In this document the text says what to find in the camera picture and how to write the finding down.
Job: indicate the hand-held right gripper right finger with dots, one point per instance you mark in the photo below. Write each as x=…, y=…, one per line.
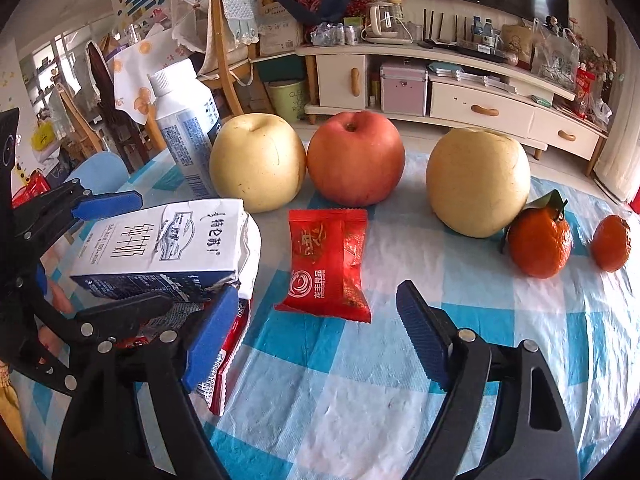
x=425, y=335

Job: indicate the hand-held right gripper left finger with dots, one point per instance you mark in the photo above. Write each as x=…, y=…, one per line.
x=210, y=340

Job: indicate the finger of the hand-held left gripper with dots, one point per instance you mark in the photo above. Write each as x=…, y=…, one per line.
x=125, y=312
x=107, y=205

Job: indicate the red printed snack packet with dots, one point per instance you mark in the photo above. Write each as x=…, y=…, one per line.
x=232, y=345

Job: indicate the blue white milk carton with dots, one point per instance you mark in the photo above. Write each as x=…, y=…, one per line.
x=165, y=240

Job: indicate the small red candy packet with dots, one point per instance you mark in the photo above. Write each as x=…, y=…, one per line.
x=325, y=265

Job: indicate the blue round stool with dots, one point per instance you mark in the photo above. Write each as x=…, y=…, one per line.
x=97, y=170

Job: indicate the yellow shopping bag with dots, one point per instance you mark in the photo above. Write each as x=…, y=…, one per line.
x=44, y=135

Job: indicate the red storage box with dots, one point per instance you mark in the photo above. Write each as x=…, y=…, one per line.
x=31, y=190

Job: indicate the light wooden chair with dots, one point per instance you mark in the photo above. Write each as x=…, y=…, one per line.
x=80, y=125
x=227, y=85

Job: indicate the blue white checkered tablecloth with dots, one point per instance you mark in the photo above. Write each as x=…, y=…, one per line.
x=350, y=400

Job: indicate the dark wooden chair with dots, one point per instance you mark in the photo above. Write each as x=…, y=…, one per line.
x=107, y=105

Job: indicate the white plastic bottle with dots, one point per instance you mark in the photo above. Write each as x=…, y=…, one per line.
x=185, y=130

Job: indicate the white orange print cloth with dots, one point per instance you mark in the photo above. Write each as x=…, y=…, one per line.
x=135, y=75

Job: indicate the tangerine with green leaf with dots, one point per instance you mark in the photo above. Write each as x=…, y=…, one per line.
x=540, y=242

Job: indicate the yellow cloth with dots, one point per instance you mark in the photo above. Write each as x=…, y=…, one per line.
x=10, y=410

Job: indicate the yellow pear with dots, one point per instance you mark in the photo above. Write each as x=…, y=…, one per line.
x=257, y=162
x=477, y=182

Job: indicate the red apple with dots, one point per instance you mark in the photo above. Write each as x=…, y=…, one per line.
x=355, y=157

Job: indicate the pale green waste bin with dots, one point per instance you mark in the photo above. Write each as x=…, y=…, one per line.
x=287, y=102

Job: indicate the small tangerine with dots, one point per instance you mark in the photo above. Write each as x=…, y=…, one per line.
x=611, y=243

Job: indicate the white lace food cover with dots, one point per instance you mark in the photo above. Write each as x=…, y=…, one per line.
x=187, y=10

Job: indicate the white television cabinet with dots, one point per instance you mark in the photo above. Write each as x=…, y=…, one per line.
x=450, y=105

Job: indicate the pale green lace chair cover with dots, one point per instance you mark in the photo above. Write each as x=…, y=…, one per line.
x=240, y=15

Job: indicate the white printed bag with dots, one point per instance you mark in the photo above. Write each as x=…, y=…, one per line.
x=280, y=30

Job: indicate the pink metal case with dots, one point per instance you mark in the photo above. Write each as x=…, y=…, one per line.
x=404, y=89

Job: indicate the lace covered standing air conditioner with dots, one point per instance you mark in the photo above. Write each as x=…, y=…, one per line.
x=620, y=170

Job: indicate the stack of flat books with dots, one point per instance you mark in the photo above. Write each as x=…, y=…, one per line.
x=480, y=82

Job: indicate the small green box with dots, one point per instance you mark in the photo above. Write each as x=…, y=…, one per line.
x=541, y=101

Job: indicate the pack of small bottles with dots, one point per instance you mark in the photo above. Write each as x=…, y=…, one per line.
x=335, y=35

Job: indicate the black tray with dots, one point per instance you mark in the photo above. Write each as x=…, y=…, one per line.
x=482, y=51

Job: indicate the red gift box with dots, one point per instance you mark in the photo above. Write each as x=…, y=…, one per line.
x=584, y=90

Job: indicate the clear plastic tote bag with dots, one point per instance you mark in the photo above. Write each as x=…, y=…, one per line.
x=555, y=60

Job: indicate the brown printed gift bag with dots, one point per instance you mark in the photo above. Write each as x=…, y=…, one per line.
x=519, y=45

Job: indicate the black router with antennas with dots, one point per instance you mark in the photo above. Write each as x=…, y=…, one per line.
x=442, y=30

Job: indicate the small water bottle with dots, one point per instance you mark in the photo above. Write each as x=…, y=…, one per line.
x=477, y=30
x=489, y=32

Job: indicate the white electric kettle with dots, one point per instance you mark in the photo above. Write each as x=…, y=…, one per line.
x=382, y=22

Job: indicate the dried flower arrangement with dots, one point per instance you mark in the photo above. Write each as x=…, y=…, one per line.
x=597, y=60

